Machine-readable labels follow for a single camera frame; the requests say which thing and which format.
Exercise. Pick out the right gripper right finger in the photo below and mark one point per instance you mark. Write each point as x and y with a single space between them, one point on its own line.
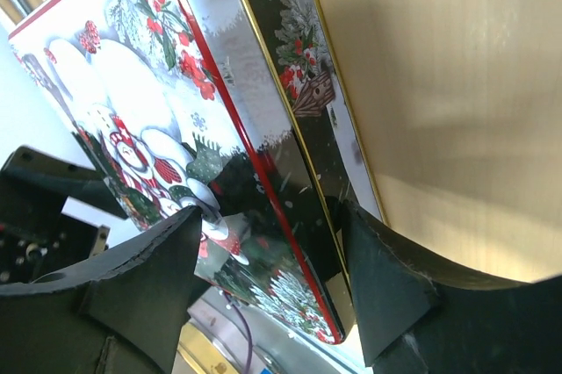
419 312

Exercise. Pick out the gold tin lid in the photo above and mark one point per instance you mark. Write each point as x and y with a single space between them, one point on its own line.
175 103

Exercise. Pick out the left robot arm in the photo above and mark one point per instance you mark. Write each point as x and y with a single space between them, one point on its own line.
37 238

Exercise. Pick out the gold cookie tin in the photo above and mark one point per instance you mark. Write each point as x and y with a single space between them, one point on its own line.
320 166

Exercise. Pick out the aluminium rail frame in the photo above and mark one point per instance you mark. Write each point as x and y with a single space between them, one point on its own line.
223 335

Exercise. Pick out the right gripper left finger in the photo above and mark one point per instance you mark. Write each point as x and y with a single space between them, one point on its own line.
121 311

